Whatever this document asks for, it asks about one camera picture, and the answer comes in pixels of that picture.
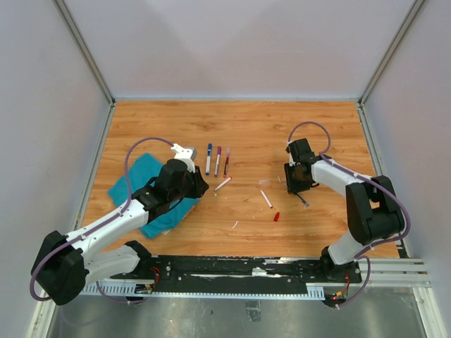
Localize blue gel pen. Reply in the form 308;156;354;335
295;193;309;207

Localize white blue deli marker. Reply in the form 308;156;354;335
205;153;211;175

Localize white whiteboard marker purple end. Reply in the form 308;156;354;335
214;154;221;177

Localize pink transparent gel pen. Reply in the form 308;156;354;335
223;157;230;178

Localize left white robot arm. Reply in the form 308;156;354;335
30;159;209;306

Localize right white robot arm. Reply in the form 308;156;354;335
284;138;405;282

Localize white pen red end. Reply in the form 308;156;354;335
260;189;273;208

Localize thin white red-end pen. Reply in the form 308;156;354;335
214;177;232;192

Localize teal cloth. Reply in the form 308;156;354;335
108;153;199;239

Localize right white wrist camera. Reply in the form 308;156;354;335
285;141;296;166

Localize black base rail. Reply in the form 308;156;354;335
112;256;362;295

